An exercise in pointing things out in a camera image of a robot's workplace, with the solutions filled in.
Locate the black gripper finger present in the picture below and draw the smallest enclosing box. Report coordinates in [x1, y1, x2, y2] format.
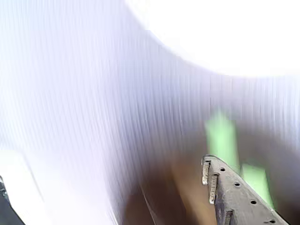
[0, 175, 25, 225]
[201, 154, 289, 225]

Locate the green cube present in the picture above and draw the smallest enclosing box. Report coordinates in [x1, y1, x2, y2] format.
[240, 163, 275, 210]
[205, 110, 239, 171]

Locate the white round plate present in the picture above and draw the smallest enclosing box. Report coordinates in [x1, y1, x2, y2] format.
[124, 0, 300, 78]

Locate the black metal bucket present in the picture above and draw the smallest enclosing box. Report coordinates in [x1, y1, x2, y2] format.
[121, 110, 300, 225]

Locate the blue woven table cloth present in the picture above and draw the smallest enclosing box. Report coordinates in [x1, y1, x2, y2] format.
[0, 0, 300, 225]

